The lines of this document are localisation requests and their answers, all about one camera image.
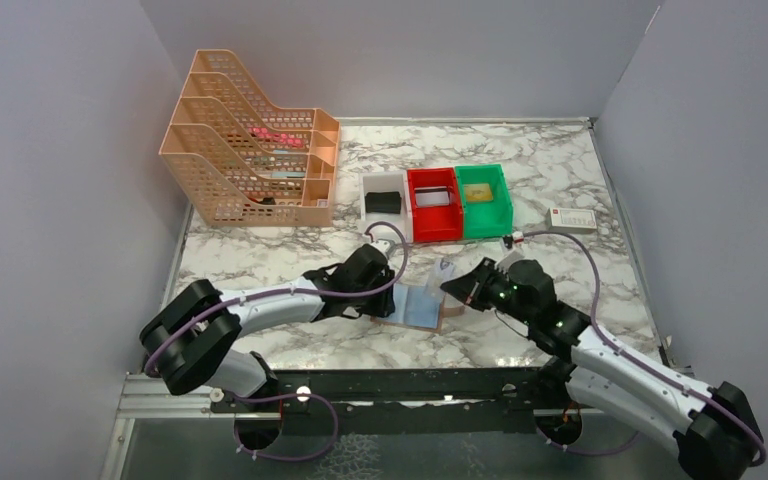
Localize white plastic bin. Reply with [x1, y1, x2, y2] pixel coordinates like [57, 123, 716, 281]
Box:
[358, 170, 414, 243]

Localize black mounting rail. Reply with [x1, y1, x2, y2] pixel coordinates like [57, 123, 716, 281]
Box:
[210, 366, 584, 443]

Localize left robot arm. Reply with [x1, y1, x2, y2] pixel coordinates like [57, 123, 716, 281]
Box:
[139, 245, 396, 411]

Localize white VIP card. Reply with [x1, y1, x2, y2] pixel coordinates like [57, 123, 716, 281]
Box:
[425, 258, 456, 303]

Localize red black stamp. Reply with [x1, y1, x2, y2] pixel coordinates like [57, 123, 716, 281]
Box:
[250, 196, 277, 205]

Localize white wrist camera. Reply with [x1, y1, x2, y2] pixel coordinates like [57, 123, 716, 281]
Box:
[500, 235, 524, 259]
[371, 239, 400, 260]

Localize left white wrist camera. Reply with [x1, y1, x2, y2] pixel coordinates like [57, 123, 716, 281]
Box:
[371, 239, 400, 260]

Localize green plastic bin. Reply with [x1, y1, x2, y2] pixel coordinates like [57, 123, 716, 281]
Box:
[455, 164, 513, 239]

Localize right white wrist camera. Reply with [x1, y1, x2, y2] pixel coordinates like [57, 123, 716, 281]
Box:
[500, 235, 524, 259]

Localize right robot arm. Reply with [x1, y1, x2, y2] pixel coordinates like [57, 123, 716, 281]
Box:
[441, 258, 762, 479]

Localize white card in red bin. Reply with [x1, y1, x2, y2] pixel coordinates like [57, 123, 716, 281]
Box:
[415, 188, 451, 208]

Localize light blue credit card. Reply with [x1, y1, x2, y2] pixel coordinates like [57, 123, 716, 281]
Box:
[376, 284, 442, 331]

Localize pink items in organizer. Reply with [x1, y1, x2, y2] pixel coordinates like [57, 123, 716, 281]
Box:
[249, 127, 306, 150]

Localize peach plastic file organizer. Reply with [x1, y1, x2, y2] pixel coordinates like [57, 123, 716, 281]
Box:
[159, 49, 341, 227]

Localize white box with red label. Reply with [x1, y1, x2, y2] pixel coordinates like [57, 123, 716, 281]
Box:
[547, 207, 598, 234]

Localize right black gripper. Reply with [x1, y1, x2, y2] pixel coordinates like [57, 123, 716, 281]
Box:
[442, 256, 535, 326]

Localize gold card in green bin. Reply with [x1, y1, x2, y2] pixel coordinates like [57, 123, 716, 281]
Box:
[463, 183, 494, 204]

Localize aluminium frame rail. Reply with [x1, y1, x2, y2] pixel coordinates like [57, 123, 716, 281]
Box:
[115, 367, 707, 420]

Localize black credit card from holder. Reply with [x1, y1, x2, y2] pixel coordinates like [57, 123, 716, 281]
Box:
[364, 191, 403, 215]

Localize red plastic bin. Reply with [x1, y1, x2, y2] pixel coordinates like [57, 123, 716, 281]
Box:
[406, 167, 464, 243]

